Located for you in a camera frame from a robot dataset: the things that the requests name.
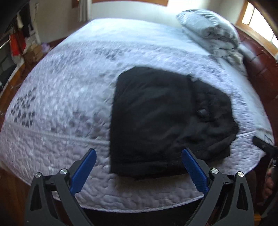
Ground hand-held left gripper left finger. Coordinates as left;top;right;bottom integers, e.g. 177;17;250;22
23;148;97;226

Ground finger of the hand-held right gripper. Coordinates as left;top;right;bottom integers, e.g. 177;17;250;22
252;136;278;157

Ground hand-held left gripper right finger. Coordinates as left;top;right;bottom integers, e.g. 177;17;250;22
181;148;255;226

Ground black quilted pants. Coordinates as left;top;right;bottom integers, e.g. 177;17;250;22
110;66;239;181

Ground person's right hand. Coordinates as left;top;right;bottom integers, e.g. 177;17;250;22
264;167;277;196

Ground dark wooden headboard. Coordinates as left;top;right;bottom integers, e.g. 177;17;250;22
234;24;278;139

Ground bed with quilted lavender cover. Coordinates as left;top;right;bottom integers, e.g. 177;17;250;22
0;17;275;213

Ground grey folded duvet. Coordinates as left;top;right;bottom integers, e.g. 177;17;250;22
182;28;248;75

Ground large cardboard box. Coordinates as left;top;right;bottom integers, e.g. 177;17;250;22
22;50;43;64

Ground small cardboard box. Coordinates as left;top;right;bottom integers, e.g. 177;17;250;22
31;44;44;55

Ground grey pillow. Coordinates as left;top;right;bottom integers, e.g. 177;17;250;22
175;9;239;47

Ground red hanging garment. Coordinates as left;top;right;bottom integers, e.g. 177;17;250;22
10;33;27;56

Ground black hanging garment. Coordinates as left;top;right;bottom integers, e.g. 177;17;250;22
18;4;35;37

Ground beige patterned curtain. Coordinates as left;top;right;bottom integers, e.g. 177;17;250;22
77;0;93;22

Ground narrow wooden frame window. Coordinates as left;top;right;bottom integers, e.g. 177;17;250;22
236;0;278;62

